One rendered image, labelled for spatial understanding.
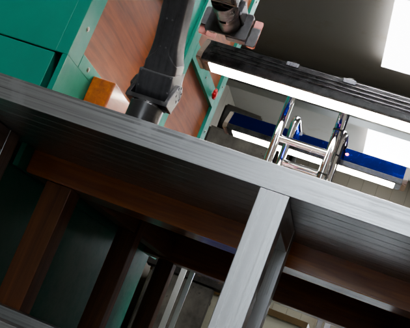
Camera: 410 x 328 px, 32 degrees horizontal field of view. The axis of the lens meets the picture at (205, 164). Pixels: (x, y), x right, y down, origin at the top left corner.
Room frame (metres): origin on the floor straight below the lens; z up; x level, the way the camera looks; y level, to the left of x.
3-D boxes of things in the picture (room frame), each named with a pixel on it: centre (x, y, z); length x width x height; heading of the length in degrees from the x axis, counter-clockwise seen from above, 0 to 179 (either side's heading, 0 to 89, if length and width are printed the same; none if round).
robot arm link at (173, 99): (1.28, 0.14, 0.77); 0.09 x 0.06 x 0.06; 76
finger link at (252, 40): (1.59, 0.02, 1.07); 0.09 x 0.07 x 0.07; 166
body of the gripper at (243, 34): (1.53, 0.07, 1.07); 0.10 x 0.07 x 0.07; 76
